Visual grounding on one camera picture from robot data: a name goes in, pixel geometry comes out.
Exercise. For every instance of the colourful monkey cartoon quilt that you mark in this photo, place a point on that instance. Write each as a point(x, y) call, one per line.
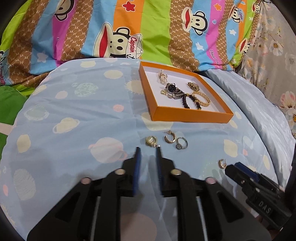
point(190, 35)

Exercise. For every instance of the grey floral fabric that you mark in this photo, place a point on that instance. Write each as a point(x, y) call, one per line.
point(269, 64)

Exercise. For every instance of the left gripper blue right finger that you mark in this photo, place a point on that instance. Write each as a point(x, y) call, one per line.
point(159, 168)

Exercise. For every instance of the gold hoop earring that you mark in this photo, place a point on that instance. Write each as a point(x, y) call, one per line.
point(222, 163)
point(170, 137)

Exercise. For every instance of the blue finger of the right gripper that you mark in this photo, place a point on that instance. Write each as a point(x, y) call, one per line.
point(247, 171)
point(240, 178)

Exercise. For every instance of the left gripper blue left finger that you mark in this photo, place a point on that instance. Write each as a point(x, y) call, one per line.
point(136, 171)

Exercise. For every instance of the pearl bear brooch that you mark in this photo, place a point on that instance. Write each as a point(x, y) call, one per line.
point(163, 77)

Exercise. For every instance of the small gold huggie earring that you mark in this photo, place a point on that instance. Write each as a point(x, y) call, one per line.
point(164, 92)

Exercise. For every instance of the pale blue satin blanket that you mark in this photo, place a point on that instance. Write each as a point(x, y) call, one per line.
point(267, 119)

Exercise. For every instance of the gold pearl earring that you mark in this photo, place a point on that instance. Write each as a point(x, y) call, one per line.
point(151, 141)

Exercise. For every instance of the gold braided bangle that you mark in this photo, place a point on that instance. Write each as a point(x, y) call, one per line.
point(201, 98)

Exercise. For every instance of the silver black-dial wristwatch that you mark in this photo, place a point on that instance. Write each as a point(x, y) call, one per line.
point(174, 90)

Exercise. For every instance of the orange shallow cardboard box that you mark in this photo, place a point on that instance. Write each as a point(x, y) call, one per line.
point(162, 108)

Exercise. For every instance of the green cushion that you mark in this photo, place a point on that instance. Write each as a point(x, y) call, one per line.
point(11, 103)

